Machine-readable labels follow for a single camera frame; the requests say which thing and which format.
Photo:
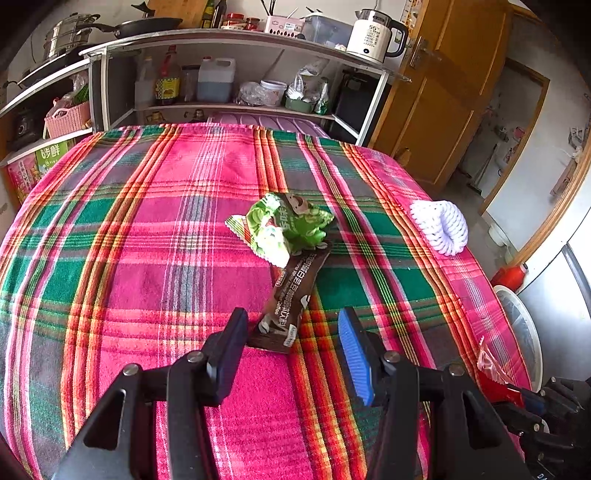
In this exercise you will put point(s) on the clear plastic bottle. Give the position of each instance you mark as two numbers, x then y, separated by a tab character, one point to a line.
144	84

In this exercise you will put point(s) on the white electric kettle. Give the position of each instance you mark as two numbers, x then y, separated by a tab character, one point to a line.
377	36

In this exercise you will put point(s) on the plaid pink green tablecloth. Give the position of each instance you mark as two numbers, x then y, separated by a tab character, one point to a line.
121	254

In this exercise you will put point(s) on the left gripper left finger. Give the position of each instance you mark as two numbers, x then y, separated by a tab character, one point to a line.
200	379

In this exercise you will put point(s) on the green milk carton box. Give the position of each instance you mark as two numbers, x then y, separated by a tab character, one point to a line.
47	156

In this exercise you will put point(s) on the white trash bin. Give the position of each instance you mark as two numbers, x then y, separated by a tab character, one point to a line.
525	332

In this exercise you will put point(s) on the green pea snack bag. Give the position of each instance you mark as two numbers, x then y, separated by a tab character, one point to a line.
281	225

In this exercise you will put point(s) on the white round tub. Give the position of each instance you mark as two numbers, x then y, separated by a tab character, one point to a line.
272	92

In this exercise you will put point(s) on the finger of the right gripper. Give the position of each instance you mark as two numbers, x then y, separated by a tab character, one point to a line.
531	428
551	400

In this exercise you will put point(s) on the pink plastic basket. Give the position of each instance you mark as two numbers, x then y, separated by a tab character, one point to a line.
62	121

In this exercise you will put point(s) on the white vinegar jug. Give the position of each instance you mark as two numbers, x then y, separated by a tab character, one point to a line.
215	80

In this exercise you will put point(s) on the wooden cutting board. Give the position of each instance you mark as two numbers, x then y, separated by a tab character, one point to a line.
190	11

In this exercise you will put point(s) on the soy sauce bottle yellow label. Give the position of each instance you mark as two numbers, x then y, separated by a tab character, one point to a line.
167	85

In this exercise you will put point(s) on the stainless steel steamer pot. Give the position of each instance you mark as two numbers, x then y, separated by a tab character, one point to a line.
68	33

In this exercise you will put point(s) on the pink utensil holder box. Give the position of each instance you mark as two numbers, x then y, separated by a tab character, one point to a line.
283	26

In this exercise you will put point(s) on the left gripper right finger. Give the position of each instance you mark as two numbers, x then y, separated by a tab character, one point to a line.
386	380

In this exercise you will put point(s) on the clear plastic storage container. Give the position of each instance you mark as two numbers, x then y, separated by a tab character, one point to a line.
326	31

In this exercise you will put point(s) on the silver refrigerator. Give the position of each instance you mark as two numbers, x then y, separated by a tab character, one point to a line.
557	292

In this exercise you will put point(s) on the white metal shelf rack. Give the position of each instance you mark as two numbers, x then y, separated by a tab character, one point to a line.
106	74

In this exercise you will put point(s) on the white foam fruit net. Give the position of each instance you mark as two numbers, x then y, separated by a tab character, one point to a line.
443	225

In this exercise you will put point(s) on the black frying pan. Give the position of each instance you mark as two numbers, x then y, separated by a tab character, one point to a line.
147	25

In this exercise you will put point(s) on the brown chocolate bar wrapper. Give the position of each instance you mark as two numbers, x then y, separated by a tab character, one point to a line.
277	329

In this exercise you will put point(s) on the pink storage bin lid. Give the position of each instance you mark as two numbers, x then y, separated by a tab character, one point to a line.
272	122

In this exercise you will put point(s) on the black induction cooktop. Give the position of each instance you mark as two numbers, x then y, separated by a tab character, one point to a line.
52	65

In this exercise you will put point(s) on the wooden door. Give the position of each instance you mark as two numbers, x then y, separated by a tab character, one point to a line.
445	82

